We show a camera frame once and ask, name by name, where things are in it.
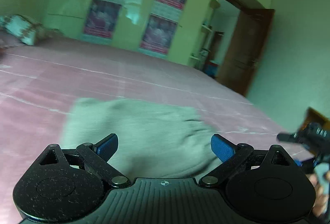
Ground grey pants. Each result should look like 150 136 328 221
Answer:
60 98 222 180

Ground person's right hand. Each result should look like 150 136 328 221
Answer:
306 174 329 218

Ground pink quilted bedspread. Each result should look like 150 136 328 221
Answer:
0 35 310 224

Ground brown wooden door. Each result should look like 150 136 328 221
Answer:
216 9 275 96

